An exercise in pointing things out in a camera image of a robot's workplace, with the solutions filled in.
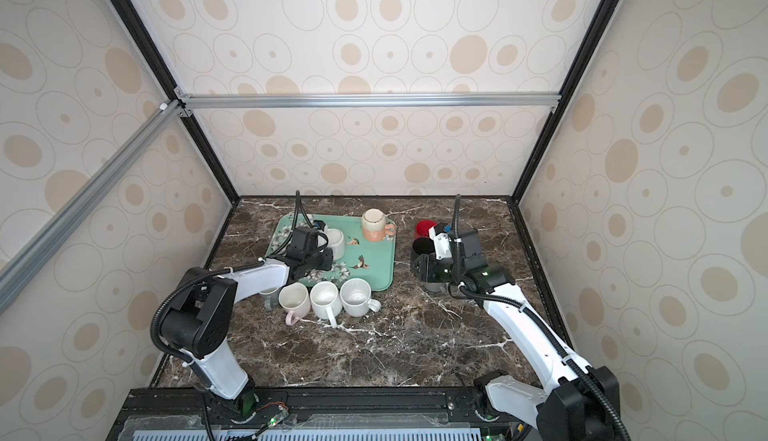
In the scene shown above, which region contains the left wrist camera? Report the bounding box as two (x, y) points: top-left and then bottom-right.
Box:
(286, 226), (328, 258)

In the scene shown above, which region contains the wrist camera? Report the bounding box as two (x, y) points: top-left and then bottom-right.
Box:
(286, 226), (328, 258)
(428, 228), (484, 261)

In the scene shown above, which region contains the left diagonal aluminium bar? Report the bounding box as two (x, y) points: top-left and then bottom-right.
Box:
(1, 100), (182, 311)

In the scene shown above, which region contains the white round mug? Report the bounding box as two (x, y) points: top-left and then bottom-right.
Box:
(310, 281), (343, 328)

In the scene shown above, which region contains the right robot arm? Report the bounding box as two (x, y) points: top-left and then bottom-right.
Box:
(411, 209), (630, 440)

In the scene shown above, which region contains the green floral bird tray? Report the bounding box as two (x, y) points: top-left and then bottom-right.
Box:
(300, 214), (396, 291)

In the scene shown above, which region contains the red mug black handle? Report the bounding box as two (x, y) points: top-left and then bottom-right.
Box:
(414, 219), (437, 239)

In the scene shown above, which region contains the pink mug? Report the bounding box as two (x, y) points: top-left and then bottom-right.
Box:
(278, 283), (311, 326)

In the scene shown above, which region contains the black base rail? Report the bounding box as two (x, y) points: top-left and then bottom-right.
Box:
(107, 386), (522, 440)

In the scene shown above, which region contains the right black corner post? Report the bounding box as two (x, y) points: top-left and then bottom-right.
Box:
(510, 0), (621, 206)

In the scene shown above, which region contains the horizontal aluminium bar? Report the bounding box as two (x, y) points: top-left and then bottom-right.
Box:
(181, 92), (561, 109)

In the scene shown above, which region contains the white mug back row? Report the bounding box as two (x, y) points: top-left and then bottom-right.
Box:
(325, 227), (345, 261)

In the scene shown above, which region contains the light grey mug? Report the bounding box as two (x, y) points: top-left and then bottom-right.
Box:
(259, 287), (281, 311)

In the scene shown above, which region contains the dark grey mug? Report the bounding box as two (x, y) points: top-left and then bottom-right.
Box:
(422, 282), (449, 295)

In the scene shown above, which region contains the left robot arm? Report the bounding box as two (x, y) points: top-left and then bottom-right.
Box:
(149, 193), (333, 403)

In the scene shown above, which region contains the green led circuit board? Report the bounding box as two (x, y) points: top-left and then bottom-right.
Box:
(257, 402), (290, 428)

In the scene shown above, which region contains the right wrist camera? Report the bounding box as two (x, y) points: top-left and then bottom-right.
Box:
(428, 228), (484, 261)

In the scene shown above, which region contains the cream orange mug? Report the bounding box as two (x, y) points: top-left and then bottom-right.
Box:
(361, 208), (396, 242)

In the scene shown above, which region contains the cream speckled mug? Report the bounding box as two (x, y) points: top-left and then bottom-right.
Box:
(340, 278), (381, 318)

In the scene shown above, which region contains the black corner frame post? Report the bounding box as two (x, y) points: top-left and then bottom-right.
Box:
(109, 0), (240, 205)

